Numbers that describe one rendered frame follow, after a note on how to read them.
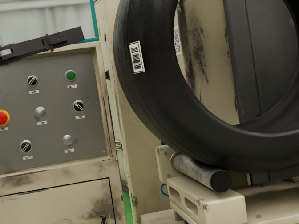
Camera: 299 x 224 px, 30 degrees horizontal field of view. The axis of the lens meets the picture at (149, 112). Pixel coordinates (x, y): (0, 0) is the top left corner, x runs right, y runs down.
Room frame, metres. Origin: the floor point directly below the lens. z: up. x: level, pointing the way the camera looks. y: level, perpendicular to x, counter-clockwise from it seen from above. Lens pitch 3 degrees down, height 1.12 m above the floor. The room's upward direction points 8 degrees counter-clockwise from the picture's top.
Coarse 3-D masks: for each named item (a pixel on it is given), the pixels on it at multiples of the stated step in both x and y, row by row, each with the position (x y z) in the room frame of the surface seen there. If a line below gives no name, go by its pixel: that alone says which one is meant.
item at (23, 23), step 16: (0, 0) 1.72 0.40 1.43; (16, 0) 1.73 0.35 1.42; (32, 0) 1.73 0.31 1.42; (48, 0) 1.74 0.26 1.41; (64, 0) 1.75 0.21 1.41; (80, 0) 1.76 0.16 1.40; (0, 16) 1.72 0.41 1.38; (16, 16) 1.72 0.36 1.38; (32, 16) 1.73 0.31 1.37; (48, 16) 1.74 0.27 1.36; (64, 16) 1.75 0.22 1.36; (80, 16) 1.76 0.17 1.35; (0, 32) 1.71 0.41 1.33; (16, 32) 1.72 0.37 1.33; (32, 32) 1.73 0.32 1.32; (48, 32) 1.74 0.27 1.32; (96, 32) 1.76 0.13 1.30
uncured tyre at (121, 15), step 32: (128, 0) 1.13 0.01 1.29; (160, 0) 1.08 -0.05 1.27; (288, 0) 1.42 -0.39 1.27; (128, 32) 1.11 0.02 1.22; (160, 32) 1.08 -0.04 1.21; (128, 64) 1.12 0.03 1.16; (160, 64) 1.08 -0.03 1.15; (128, 96) 1.25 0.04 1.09; (160, 96) 1.09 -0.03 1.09; (192, 96) 1.08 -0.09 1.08; (288, 96) 1.42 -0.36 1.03; (160, 128) 1.13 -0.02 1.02; (192, 128) 1.09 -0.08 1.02; (224, 128) 1.10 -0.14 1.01; (256, 128) 1.40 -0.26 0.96; (288, 128) 1.39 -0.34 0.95; (224, 160) 1.12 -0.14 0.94; (256, 160) 1.12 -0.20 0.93; (288, 160) 1.14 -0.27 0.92
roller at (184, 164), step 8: (176, 160) 1.41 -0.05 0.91; (184, 160) 1.35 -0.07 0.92; (192, 160) 1.30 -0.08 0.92; (176, 168) 1.42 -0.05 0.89; (184, 168) 1.32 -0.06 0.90; (192, 168) 1.25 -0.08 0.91; (200, 168) 1.20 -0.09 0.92; (208, 168) 1.16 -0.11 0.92; (216, 168) 1.14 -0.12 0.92; (192, 176) 1.26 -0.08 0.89; (200, 176) 1.18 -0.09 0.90; (208, 176) 1.13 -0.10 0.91; (216, 176) 1.10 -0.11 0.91; (224, 176) 1.11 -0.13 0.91; (208, 184) 1.13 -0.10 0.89; (216, 184) 1.10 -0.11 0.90; (224, 184) 1.11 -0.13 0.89
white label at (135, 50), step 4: (132, 44) 1.09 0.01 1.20; (136, 44) 1.08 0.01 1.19; (132, 48) 1.10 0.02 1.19; (136, 48) 1.08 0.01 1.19; (140, 48) 1.07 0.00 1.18; (132, 52) 1.10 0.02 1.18; (136, 52) 1.08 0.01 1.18; (140, 52) 1.07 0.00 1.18; (132, 56) 1.10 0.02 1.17; (136, 56) 1.09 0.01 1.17; (140, 56) 1.07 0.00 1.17; (132, 60) 1.10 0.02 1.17; (136, 60) 1.09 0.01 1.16; (140, 60) 1.08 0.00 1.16; (132, 64) 1.11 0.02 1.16; (136, 64) 1.09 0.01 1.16; (140, 64) 1.08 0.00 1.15; (136, 68) 1.09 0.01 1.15; (140, 68) 1.08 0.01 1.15; (144, 68) 1.07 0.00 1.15; (136, 72) 1.10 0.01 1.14
